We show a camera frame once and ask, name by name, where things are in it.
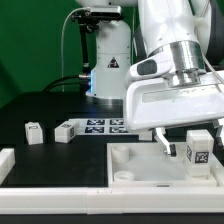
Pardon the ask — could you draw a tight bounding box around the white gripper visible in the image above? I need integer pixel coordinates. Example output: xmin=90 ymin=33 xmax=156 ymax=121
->
xmin=124 ymin=57 xmax=224 ymax=157

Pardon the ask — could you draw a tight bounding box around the white square table top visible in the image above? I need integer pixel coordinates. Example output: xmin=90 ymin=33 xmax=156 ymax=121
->
xmin=107 ymin=142 xmax=217 ymax=188

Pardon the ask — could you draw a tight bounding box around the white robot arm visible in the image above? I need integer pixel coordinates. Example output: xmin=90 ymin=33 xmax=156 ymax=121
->
xmin=76 ymin=0 xmax=224 ymax=156

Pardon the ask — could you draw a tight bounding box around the white base tag plate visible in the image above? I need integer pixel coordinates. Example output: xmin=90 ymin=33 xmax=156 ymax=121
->
xmin=67 ymin=117 xmax=141 ymax=137

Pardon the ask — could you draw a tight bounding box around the white U-shaped obstacle fence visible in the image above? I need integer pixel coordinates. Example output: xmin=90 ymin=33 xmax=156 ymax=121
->
xmin=0 ymin=149 xmax=224 ymax=214

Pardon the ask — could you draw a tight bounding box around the black cable bundle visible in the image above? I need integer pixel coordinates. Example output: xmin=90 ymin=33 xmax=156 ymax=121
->
xmin=42 ymin=75 xmax=92 ymax=93

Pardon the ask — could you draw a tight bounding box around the black camera on stand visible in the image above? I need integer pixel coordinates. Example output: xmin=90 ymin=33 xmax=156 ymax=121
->
xmin=71 ymin=6 xmax=123 ymax=74

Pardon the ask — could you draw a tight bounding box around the grey cable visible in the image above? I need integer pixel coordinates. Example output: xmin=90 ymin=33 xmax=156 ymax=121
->
xmin=60 ymin=7 xmax=90 ymax=93

